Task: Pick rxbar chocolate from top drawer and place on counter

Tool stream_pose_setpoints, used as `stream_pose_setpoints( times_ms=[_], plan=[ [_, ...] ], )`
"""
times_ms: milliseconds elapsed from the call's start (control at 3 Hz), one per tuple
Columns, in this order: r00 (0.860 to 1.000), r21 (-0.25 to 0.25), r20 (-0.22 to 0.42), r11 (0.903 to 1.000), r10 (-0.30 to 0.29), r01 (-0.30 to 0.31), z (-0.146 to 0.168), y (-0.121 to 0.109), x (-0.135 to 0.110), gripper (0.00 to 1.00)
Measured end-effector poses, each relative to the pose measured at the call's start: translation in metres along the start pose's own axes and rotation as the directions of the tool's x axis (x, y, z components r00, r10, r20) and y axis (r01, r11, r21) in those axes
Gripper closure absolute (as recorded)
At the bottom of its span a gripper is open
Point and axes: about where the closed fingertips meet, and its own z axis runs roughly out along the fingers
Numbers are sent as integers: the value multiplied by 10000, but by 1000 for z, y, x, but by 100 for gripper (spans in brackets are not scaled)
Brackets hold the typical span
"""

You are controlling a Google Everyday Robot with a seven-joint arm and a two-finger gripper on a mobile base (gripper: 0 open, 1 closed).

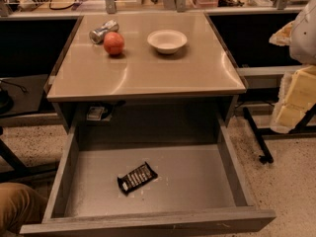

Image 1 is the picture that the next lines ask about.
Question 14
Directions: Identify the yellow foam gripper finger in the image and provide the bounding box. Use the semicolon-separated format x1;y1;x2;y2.
270;65;316;133
269;21;293;46

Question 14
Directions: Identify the black rxbar chocolate wrapper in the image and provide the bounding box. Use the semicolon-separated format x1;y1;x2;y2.
117;162;158;196

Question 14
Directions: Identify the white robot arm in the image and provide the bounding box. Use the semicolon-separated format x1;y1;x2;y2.
269;0;316;133

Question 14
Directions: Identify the beige counter cabinet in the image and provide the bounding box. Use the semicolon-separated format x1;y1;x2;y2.
43;11;249;133

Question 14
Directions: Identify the grey open drawer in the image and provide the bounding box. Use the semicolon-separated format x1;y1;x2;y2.
22;110;276;237

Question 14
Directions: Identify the black table leg stand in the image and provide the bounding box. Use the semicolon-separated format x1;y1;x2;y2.
243;108;274;164

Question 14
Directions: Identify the white bowl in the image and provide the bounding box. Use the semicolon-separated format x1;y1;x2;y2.
147;30;188;54

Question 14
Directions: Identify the red apple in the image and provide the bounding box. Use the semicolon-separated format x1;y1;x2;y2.
104;32;124;55

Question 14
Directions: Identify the silver soda can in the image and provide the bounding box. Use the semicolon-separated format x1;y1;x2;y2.
89;20;119;44

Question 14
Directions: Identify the white label tag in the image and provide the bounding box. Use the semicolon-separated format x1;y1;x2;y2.
86;107;105;120

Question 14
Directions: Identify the person's tan trouser leg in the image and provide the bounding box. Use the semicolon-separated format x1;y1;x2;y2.
0;183;47;237

